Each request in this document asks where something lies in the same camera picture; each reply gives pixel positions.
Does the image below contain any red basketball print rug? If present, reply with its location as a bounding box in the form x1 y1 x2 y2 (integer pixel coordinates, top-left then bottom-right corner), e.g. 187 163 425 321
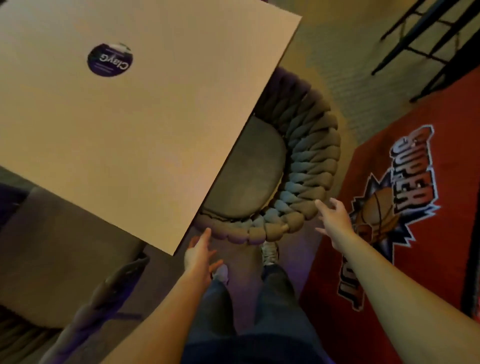
299 64 480 364

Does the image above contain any person's leg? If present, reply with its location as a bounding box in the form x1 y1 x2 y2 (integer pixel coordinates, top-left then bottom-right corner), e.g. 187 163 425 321
181 279 241 364
240 263 334 364

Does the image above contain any person's right forearm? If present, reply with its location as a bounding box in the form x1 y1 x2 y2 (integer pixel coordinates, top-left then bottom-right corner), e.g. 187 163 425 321
337 229 480 364

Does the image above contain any person's left leg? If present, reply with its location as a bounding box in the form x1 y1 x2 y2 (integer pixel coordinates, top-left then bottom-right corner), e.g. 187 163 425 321
181 279 241 364

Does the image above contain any person's right hand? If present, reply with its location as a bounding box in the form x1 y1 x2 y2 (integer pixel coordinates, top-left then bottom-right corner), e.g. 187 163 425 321
314 197 355 248

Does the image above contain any grey braided rope chair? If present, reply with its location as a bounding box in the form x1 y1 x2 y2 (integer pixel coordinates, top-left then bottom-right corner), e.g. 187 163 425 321
193 67 342 247
0 165 151 364

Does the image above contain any person's left forearm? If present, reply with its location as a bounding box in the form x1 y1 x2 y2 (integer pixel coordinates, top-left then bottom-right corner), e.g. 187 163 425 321
100 273 214 364

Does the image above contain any black metal chair frame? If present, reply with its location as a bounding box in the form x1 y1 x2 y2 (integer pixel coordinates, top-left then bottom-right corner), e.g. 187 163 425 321
371 0 480 104

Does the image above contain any person's grey shoe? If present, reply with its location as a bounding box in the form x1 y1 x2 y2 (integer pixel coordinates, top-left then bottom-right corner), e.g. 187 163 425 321
261 241 279 267
212 264 230 286

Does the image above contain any person's left hand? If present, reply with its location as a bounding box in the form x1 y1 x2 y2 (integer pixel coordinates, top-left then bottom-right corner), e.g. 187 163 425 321
183 227 224 285

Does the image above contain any person's right grey shoe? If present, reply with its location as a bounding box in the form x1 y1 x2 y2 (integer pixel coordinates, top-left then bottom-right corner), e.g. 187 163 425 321
261 241 279 267

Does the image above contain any round dark purple sticker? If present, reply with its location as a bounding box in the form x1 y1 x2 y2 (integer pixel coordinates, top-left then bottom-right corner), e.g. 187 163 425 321
87 42 134 78

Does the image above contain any person's left grey shoe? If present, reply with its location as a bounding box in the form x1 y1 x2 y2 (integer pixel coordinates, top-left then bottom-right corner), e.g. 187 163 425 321
212 264 230 286

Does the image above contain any person's right leg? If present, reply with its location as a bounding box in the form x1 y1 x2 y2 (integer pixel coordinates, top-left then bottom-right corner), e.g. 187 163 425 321
240 263 334 364

